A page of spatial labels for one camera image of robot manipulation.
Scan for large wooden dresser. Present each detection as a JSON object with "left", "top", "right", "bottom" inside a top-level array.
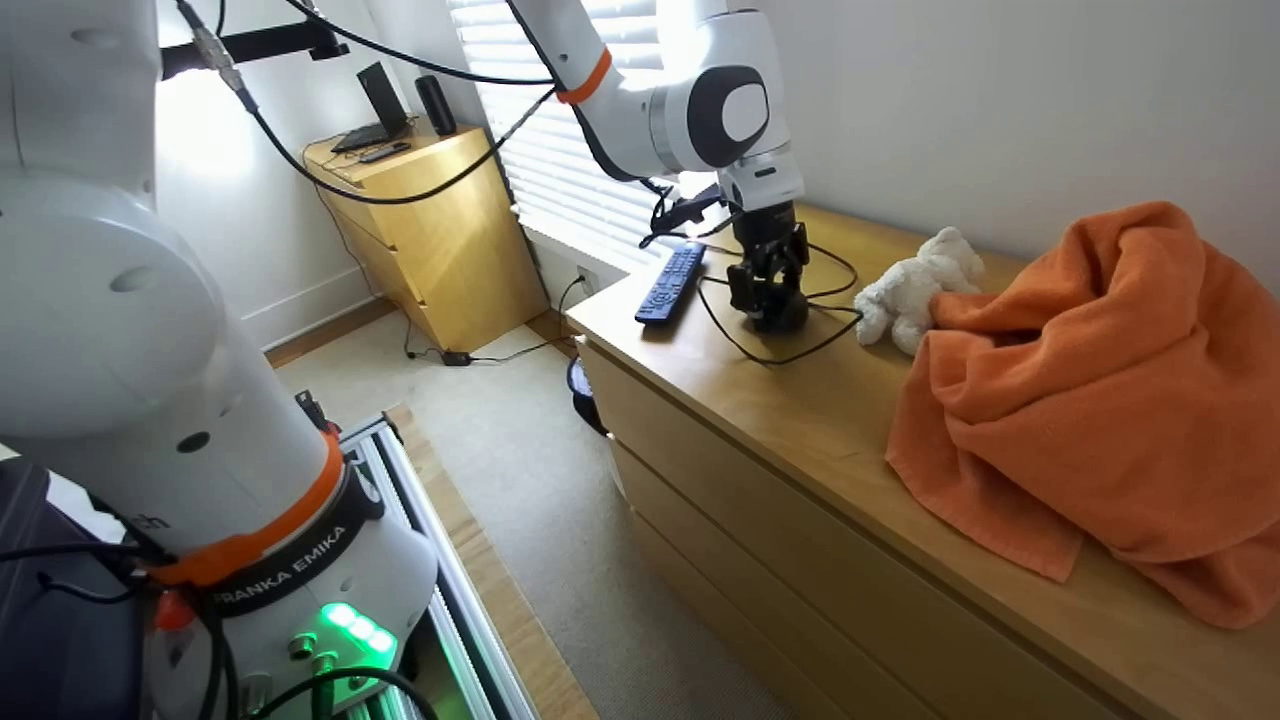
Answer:
[{"left": 565, "top": 195, "right": 1280, "bottom": 720}]

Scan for aluminium robot stand frame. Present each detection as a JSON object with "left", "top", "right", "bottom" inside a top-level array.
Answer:
[{"left": 338, "top": 410, "right": 544, "bottom": 720}]

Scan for flat black speaker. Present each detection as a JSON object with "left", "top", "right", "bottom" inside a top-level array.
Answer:
[{"left": 354, "top": 58, "right": 418, "bottom": 140}]

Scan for black remote control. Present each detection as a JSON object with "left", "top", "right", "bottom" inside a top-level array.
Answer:
[{"left": 632, "top": 239, "right": 711, "bottom": 332}]

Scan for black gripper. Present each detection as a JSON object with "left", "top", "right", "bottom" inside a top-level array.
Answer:
[{"left": 727, "top": 195, "right": 812, "bottom": 334}]

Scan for white window blind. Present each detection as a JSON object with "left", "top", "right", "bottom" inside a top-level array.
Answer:
[{"left": 446, "top": 0, "right": 691, "bottom": 275}]

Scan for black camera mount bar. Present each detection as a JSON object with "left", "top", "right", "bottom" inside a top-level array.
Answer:
[{"left": 158, "top": 16, "right": 354, "bottom": 82}]

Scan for flat black device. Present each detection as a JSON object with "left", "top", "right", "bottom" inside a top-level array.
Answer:
[{"left": 327, "top": 121, "right": 406, "bottom": 168}]

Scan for black floor power cable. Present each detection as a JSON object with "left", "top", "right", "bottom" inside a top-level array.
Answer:
[{"left": 400, "top": 271, "right": 591, "bottom": 370}]

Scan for black object beside dresser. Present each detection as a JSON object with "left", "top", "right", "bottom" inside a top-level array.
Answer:
[{"left": 565, "top": 348, "right": 614, "bottom": 439}]

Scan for orange blanket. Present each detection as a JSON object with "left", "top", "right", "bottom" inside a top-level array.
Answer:
[{"left": 879, "top": 195, "right": 1280, "bottom": 631}]

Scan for white plush toy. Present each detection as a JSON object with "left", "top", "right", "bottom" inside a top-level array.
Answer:
[{"left": 854, "top": 223, "right": 991, "bottom": 359}]

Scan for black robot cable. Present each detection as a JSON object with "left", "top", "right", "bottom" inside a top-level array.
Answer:
[{"left": 171, "top": 0, "right": 565, "bottom": 211}]

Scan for black alarm clock cable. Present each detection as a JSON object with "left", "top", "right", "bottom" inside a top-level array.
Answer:
[{"left": 691, "top": 234, "right": 872, "bottom": 370}]

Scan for rounded black speaker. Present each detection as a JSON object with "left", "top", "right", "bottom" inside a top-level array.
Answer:
[{"left": 413, "top": 71, "right": 460, "bottom": 140}]

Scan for small wooden dresser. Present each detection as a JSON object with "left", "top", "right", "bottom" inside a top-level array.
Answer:
[{"left": 302, "top": 123, "right": 553, "bottom": 354}]

